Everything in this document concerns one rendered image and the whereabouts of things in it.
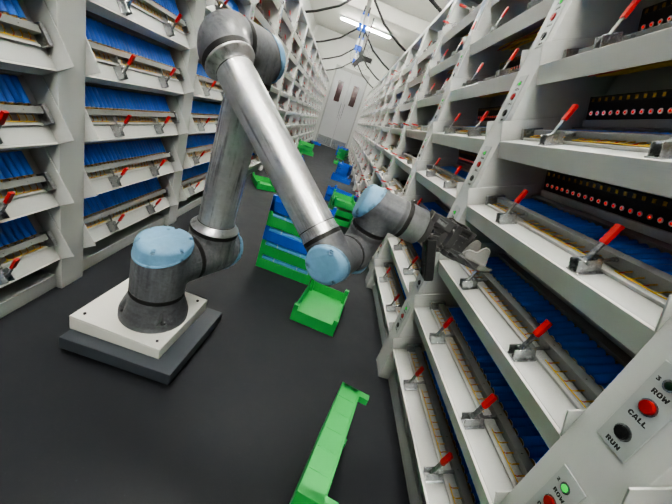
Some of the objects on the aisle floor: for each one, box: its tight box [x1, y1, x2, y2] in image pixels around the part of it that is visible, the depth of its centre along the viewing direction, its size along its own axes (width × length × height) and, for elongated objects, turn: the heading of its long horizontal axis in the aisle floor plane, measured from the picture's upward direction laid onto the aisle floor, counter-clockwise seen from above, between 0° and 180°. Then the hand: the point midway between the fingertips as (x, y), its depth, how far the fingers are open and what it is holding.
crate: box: [255, 253, 312, 285], centre depth 171 cm, size 30×20×8 cm
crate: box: [289, 382, 369, 504], centre depth 73 cm, size 8×30×20 cm, turn 125°
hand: (482, 267), depth 80 cm, fingers open, 3 cm apart
